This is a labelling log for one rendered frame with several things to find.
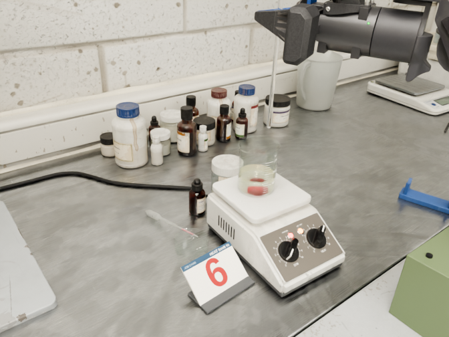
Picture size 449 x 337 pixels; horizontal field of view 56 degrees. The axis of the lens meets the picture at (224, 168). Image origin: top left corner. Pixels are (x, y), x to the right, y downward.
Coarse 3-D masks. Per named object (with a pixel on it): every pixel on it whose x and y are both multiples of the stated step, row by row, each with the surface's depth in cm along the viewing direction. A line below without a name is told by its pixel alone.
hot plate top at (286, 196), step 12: (228, 180) 70; (276, 180) 70; (216, 192) 67; (228, 192) 66; (240, 192) 66; (276, 192) 67; (288, 192) 67; (300, 192) 67; (240, 204) 63; (252, 204) 64; (264, 204) 64; (276, 204) 64; (288, 204) 64; (300, 204) 64; (252, 216) 61; (264, 216) 61; (276, 216) 62
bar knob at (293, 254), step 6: (294, 240) 60; (282, 246) 60; (288, 246) 60; (294, 246) 59; (282, 252) 60; (288, 252) 58; (294, 252) 59; (282, 258) 59; (288, 258) 58; (294, 258) 60
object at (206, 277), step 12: (228, 252) 62; (204, 264) 60; (216, 264) 60; (228, 264) 61; (240, 264) 62; (192, 276) 58; (204, 276) 59; (216, 276) 60; (228, 276) 60; (204, 288) 58; (216, 288) 59
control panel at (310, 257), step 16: (304, 224) 64; (320, 224) 65; (272, 240) 61; (288, 240) 61; (304, 240) 62; (272, 256) 59; (304, 256) 61; (320, 256) 62; (336, 256) 63; (288, 272) 58; (304, 272) 59
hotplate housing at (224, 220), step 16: (208, 208) 70; (224, 208) 66; (304, 208) 66; (208, 224) 72; (224, 224) 66; (240, 224) 63; (256, 224) 62; (272, 224) 62; (288, 224) 63; (224, 240) 68; (240, 240) 64; (256, 240) 60; (336, 240) 64; (240, 256) 66; (256, 256) 61; (256, 272) 63; (272, 272) 58; (320, 272) 61; (288, 288) 58
